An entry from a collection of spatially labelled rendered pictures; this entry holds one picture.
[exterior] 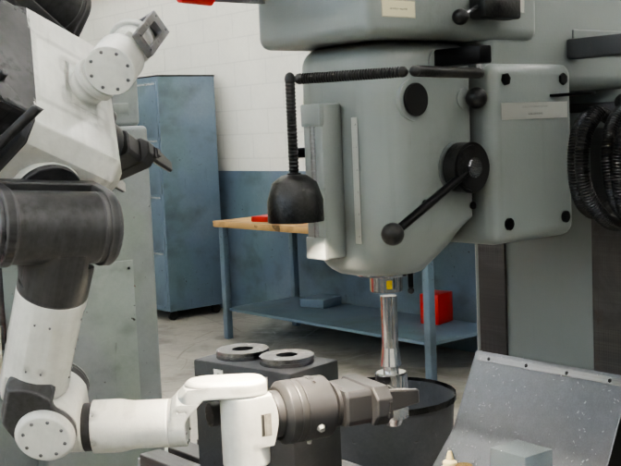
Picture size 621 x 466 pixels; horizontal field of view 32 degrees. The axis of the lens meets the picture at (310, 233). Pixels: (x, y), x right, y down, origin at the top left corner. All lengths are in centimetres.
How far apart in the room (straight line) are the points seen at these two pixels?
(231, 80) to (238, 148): 57
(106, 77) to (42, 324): 32
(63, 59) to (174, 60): 827
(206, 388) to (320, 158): 34
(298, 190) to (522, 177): 38
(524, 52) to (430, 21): 21
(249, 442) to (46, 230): 40
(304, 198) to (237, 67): 764
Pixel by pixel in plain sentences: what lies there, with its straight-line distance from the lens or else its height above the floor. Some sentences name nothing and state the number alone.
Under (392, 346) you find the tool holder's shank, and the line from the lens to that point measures 155.
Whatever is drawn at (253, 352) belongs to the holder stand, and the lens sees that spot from 179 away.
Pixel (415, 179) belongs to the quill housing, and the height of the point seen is 144.
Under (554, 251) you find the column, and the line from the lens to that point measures 181.
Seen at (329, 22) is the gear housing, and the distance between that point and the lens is 142.
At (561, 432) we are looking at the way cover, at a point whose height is 101.
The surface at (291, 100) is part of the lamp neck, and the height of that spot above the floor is 155.
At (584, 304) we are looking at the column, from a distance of 179.
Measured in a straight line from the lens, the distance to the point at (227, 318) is 794.
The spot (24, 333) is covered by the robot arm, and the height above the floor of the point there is 128.
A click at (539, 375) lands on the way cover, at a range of 185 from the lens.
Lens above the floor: 152
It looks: 6 degrees down
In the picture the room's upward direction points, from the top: 2 degrees counter-clockwise
